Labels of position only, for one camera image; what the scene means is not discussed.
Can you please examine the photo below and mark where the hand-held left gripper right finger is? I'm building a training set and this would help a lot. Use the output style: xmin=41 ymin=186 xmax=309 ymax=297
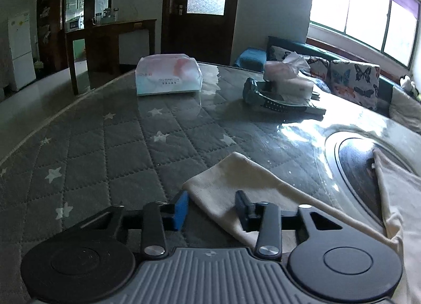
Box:
xmin=235 ymin=190 xmax=344 ymax=261

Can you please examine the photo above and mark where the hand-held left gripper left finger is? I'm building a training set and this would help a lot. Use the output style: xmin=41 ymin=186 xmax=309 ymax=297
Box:
xmin=79 ymin=190 xmax=190 ymax=257

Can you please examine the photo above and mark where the cream cloth garment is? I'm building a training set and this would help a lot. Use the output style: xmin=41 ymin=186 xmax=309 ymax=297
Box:
xmin=182 ymin=149 xmax=421 ymax=304

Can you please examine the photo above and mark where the grey quilted star table cover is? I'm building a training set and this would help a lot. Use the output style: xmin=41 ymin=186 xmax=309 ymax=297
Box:
xmin=0 ymin=62 xmax=421 ymax=304

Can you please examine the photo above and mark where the round black inset cooktop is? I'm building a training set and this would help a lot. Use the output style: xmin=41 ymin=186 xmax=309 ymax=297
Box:
xmin=324 ymin=130 xmax=415 ymax=227

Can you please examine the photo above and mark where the small white tissue pack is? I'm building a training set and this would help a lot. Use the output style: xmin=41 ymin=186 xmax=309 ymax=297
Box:
xmin=274 ymin=78 xmax=315 ymax=100

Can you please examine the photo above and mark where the large white tissue pack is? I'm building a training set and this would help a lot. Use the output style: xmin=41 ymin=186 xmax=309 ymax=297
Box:
xmin=136 ymin=53 xmax=202 ymax=96

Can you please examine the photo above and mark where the pink tissue pack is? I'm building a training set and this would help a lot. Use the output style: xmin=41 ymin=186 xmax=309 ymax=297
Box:
xmin=263 ymin=53 xmax=310 ymax=81

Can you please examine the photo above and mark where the blue cushion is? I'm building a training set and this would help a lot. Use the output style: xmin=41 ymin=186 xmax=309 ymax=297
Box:
xmin=234 ymin=48 xmax=268 ymax=69

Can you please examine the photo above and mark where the dark wooden counter table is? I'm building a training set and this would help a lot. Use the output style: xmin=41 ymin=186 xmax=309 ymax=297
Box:
xmin=65 ymin=19 xmax=157 ymax=95

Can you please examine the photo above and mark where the dark wooden glass door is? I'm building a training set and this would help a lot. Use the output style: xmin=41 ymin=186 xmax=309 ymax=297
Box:
xmin=161 ymin=0 xmax=242 ymax=67

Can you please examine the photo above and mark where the black and white plush toy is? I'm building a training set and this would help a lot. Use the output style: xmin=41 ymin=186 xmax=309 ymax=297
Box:
xmin=400 ymin=75 xmax=421 ymax=100

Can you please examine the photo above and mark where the white refrigerator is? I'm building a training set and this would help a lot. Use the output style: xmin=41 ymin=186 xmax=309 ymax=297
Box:
xmin=7 ymin=11 xmax=37 ymax=92

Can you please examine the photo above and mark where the dark wooden shelf cabinet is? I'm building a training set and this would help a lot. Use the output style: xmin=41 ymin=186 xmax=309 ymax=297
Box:
xmin=36 ymin=0 xmax=116 ymax=73

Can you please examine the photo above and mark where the large window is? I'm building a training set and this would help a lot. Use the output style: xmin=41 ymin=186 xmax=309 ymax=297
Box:
xmin=307 ymin=0 xmax=421 ymax=69

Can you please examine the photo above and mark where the dark grey perforated strap device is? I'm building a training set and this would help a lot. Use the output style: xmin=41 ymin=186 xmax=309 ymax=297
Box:
xmin=243 ymin=77 xmax=327 ymax=116

